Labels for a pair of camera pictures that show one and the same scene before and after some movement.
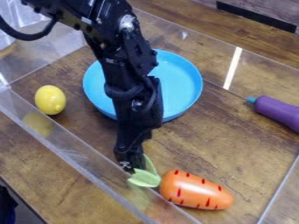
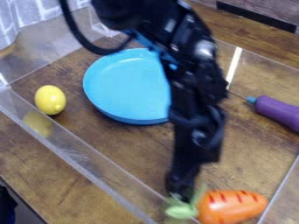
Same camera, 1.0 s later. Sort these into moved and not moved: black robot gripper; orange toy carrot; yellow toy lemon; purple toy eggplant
Moved: black robot gripper; orange toy carrot
Not moved: purple toy eggplant; yellow toy lemon
